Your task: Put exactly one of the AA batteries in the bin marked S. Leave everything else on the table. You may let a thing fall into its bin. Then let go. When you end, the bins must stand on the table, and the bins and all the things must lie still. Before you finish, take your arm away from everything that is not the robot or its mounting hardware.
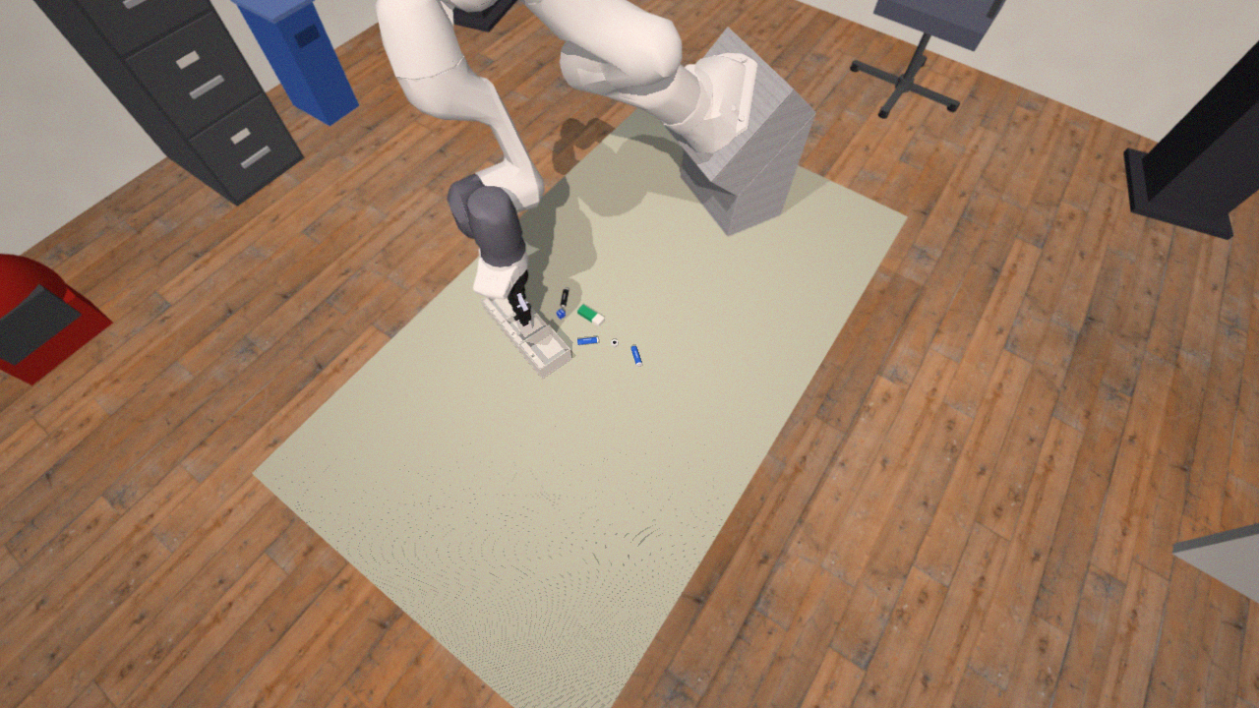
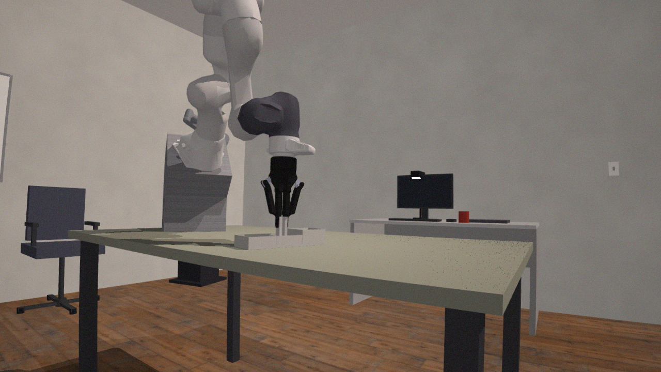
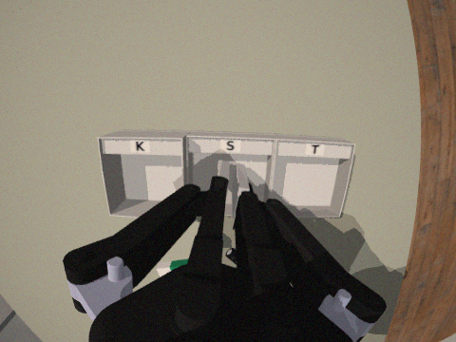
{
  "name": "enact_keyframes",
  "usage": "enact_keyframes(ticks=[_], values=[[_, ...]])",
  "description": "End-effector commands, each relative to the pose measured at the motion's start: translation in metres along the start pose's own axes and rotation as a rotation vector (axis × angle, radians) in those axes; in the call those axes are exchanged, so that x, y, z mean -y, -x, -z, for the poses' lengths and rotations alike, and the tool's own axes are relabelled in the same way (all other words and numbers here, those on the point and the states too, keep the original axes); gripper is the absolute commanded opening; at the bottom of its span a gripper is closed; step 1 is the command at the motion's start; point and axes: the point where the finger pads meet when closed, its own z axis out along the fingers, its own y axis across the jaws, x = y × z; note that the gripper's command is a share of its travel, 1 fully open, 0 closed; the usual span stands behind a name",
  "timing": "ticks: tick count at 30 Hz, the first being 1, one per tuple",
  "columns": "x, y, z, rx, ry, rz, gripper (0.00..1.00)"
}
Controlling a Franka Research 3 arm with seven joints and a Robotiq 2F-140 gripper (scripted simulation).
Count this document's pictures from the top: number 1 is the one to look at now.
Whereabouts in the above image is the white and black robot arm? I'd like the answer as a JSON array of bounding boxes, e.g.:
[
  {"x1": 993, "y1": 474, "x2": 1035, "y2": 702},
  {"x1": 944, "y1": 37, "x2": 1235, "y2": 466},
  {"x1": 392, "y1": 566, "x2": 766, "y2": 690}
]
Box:
[{"x1": 375, "y1": 0, "x2": 757, "y2": 300}]

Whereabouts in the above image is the green and white eraser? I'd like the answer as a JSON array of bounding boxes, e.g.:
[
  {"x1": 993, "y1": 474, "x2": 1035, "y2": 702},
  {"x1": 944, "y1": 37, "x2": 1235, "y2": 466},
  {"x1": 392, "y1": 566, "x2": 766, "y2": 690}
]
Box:
[{"x1": 577, "y1": 305, "x2": 606, "y2": 328}]

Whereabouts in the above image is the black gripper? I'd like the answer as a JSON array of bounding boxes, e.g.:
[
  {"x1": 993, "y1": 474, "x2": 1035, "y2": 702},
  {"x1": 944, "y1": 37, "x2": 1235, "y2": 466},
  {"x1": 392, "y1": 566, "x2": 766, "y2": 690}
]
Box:
[{"x1": 507, "y1": 270, "x2": 533, "y2": 334}]

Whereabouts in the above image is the grey three-compartment bin rack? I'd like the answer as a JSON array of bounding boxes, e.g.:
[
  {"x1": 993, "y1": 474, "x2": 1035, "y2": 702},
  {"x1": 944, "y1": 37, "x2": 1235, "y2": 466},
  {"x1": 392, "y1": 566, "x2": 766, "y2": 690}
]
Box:
[{"x1": 481, "y1": 297, "x2": 572, "y2": 379}]

